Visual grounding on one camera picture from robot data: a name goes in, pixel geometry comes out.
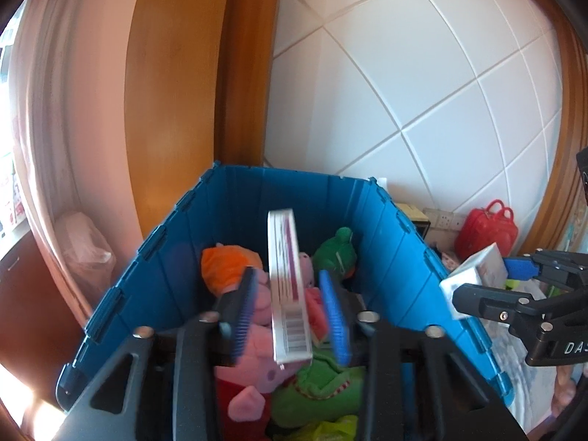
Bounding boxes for yellow green packet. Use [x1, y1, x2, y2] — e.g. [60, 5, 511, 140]
[298, 415, 360, 441]

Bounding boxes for long white barcode box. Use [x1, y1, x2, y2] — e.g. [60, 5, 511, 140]
[267, 208, 315, 371]

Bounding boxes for pink curtain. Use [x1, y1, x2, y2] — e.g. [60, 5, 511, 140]
[8, 0, 154, 295]

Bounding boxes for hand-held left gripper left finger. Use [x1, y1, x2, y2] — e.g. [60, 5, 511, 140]
[55, 266, 259, 441]

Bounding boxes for white wall socket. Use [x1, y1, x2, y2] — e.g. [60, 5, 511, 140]
[423, 208, 466, 231]

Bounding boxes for pink pig plush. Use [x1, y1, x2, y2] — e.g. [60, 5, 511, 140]
[215, 252, 319, 424]

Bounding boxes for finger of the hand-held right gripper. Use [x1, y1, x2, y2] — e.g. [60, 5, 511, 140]
[502, 250, 588, 295]
[452, 283, 553, 331]

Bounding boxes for dark green plush toy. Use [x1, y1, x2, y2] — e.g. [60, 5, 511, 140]
[312, 227, 359, 282]

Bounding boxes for yellow and black box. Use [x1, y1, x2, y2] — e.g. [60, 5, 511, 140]
[394, 202, 433, 241]

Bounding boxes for orange plush toy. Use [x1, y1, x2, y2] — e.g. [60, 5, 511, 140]
[200, 244, 264, 297]

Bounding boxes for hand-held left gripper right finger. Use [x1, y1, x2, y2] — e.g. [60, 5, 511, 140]
[319, 270, 527, 441]

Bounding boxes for red plastic handbag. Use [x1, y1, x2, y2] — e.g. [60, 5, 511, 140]
[455, 199, 519, 263]

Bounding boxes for light green plush toy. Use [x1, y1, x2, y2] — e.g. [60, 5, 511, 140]
[270, 348, 369, 429]

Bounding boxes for blue floral bedsheet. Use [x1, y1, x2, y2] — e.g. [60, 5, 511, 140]
[480, 280, 588, 435]

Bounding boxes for wooden door frame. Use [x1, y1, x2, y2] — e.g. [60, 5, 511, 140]
[124, 0, 284, 244]

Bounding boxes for clear plastic bag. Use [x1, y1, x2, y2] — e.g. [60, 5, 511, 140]
[54, 211, 116, 288]

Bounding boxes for red and white box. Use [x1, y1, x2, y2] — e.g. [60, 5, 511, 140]
[439, 242, 509, 322]

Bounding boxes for blue folding crate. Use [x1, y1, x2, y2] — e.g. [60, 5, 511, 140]
[55, 161, 516, 441]

